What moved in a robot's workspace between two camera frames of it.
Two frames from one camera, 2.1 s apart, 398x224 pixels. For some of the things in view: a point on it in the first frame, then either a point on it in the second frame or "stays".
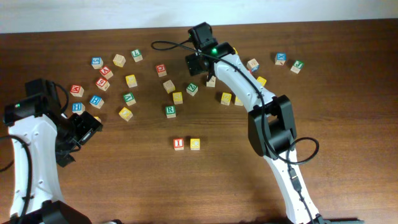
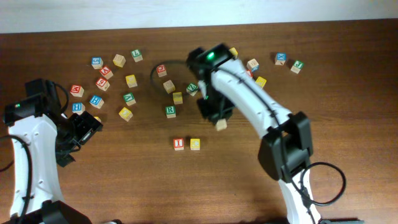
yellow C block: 195,144 stays
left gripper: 88,126 stays
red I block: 178,144 stays
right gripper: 191,61 -> 213,115
